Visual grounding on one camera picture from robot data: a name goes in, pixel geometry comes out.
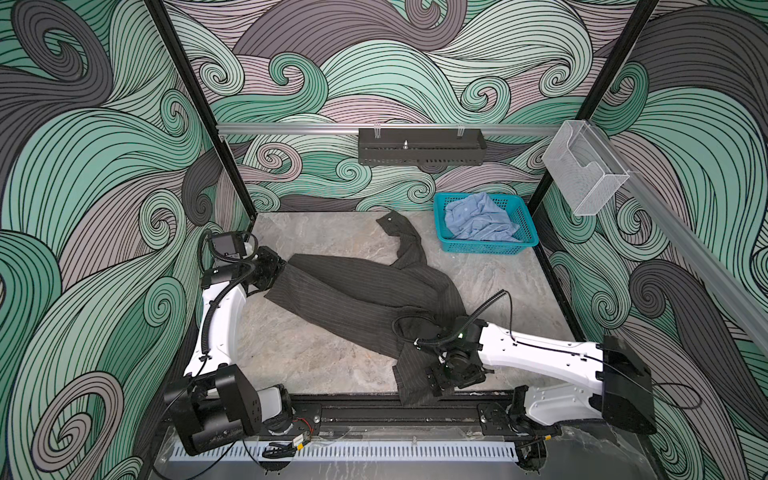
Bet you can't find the dark grey pinstripe shirt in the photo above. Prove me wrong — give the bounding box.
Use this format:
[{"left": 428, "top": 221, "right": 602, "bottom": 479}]
[{"left": 266, "top": 211, "right": 466, "bottom": 407}]

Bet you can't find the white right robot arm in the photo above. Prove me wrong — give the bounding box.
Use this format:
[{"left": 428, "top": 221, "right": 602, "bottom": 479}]
[{"left": 413, "top": 319, "right": 657, "bottom": 435}]

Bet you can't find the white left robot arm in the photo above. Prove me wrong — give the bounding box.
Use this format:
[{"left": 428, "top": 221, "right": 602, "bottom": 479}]
[{"left": 164, "top": 246, "right": 293, "bottom": 456}]

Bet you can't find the light blue shirt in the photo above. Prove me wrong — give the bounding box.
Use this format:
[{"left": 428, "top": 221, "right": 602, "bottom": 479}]
[{"left": 444, "top": 193, "right": 520, "bottom": 243}]

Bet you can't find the teal plastic basket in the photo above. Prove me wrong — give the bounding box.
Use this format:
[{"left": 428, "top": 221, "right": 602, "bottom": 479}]
[{"left": 433, "top": 192, "right": 539, "bottom": 255}]

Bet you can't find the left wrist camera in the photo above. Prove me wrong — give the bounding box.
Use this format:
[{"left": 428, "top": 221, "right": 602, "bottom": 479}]
[{"left": 207, "top": 231, "right": 257, "bottom": 263}]

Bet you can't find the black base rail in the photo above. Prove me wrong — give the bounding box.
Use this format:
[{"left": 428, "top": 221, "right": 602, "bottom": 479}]
[{"left": 161, "top": 392, "right": 571, "bottom": 445}]

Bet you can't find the white slotted cable duct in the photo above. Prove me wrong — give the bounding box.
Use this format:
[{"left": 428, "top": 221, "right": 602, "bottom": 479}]
[{"left": 167, "top": 440, "right": 518, "bottom": 463}]

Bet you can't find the black perforated wall tray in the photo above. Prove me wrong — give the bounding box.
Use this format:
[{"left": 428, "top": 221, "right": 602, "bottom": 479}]
[{"left": 358, "top": 129, "right": 488, "bottom": 169}]

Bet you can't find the clear plastic wall bin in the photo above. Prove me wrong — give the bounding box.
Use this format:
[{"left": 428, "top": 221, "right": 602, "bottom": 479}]
[{"left": 542, "top": 120, "right": 629, "bottom": 217}]

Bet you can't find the black vertical frame post left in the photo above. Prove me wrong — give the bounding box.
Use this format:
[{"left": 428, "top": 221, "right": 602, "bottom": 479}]
[{"left": 144, "top": 0, "right": 258, "bottom": 225}]

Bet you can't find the black vertical frame post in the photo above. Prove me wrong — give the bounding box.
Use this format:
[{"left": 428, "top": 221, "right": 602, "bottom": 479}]
[
  {"left": 528, "top": 1, "right": 658, "bottom": 215},
  {"left": 144, "top": 0, "right": 258, "bottom": 225}
]

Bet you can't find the aluminium side wall rail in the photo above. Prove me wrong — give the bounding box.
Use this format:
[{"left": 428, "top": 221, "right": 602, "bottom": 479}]
[{"left": 597, "top": 129, "right": 767, "bottom": 352}]

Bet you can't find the black vertical frame post right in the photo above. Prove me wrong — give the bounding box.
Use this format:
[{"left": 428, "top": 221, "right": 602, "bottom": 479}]
[{"left": 528, "top": 1, "right": 658, "bottom": 215}]

